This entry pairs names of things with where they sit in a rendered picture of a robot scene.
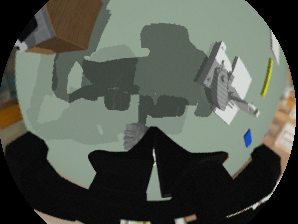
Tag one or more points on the yellow curved bar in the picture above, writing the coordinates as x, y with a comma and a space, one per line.
267, 78

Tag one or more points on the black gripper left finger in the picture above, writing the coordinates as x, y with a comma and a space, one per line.
137, 162

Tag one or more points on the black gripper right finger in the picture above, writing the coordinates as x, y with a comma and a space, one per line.
173, 162

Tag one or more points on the small white cube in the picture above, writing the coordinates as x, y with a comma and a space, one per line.
256, 113

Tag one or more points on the blue rectangular block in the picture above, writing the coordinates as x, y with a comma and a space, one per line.
247, 138

